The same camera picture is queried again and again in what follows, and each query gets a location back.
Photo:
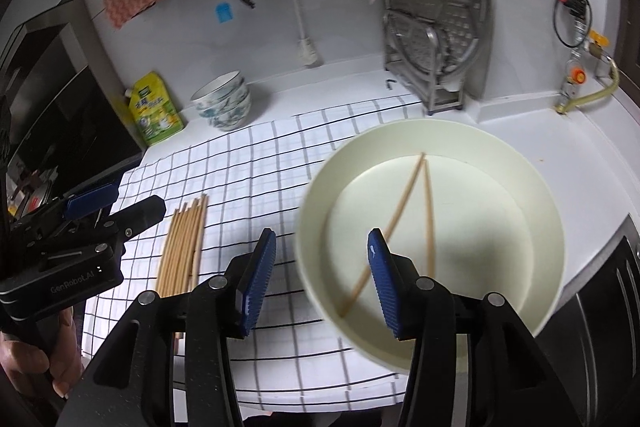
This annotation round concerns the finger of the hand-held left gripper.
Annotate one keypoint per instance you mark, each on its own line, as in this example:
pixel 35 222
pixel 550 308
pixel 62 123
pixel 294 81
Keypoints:
pixel 140 214
pixel 92 202

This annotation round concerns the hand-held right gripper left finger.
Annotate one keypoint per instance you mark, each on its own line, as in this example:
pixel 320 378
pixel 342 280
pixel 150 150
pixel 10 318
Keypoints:
pixel 257 279

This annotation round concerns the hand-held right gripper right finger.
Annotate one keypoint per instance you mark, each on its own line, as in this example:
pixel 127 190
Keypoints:
pixel 385 287

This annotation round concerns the bundle of wooden chopsticks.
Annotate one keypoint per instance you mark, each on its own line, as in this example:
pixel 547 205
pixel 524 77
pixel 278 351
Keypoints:
pixel 182 247

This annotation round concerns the light wooden chopstick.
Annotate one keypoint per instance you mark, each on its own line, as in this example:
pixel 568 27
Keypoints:
pixel 400 202
pixel 428 217

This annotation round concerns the large cream bowl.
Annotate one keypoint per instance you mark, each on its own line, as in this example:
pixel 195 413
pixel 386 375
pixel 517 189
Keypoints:
pixel 475 217

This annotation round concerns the person's left hand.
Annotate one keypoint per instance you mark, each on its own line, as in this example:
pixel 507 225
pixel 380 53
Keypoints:
pixel 65 357

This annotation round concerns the black kitchen appliance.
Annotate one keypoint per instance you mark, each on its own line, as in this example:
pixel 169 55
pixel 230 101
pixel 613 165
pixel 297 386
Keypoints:
pixel 60 117

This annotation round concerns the yellow detergent pouch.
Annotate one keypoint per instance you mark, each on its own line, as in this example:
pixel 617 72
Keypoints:
pixel 155 112

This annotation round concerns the white black-grid cloth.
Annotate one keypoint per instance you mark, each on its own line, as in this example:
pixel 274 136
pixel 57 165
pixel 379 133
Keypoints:
pixel 260 167

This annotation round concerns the white blue-patterned bowl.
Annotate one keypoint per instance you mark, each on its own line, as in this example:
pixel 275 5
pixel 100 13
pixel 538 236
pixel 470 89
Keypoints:
pixel 241 103
pixel 225 121
pixel 220 81

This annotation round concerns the metal dish rack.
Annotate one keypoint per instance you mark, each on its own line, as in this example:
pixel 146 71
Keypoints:
pixel 442 99

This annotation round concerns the stainless steel sink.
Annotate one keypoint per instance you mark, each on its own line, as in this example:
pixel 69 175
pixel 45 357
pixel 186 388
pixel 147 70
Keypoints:
pixel 600 307

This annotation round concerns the white hanging brush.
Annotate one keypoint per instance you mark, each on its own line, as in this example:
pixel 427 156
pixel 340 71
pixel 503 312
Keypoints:
pixel 306 49

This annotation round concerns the small round steamer plate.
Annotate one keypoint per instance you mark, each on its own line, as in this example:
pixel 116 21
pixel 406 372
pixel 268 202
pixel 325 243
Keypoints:
pixel 410 42

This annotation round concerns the gas valve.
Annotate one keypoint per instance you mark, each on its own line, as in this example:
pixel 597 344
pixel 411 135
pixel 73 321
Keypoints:
pixel 592 44

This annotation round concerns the blue wall sticker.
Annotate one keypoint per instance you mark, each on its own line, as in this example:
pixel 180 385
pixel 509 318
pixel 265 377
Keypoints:
pixel 223 13

